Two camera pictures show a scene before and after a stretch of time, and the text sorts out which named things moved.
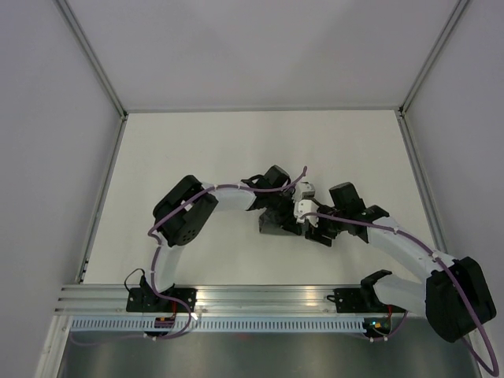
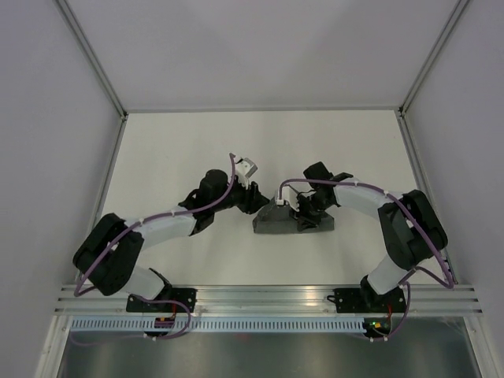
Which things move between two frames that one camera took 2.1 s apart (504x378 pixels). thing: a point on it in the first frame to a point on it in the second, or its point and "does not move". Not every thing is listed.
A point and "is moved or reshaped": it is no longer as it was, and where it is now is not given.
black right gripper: (314, 234) to (304, 221)
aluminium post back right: (448, 27) does not move
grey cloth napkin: (268, 225) is moved or reshaped
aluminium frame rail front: (76, 299) does not move
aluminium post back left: (92, 57) does not move
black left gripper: (288, 220) to (253, 198)
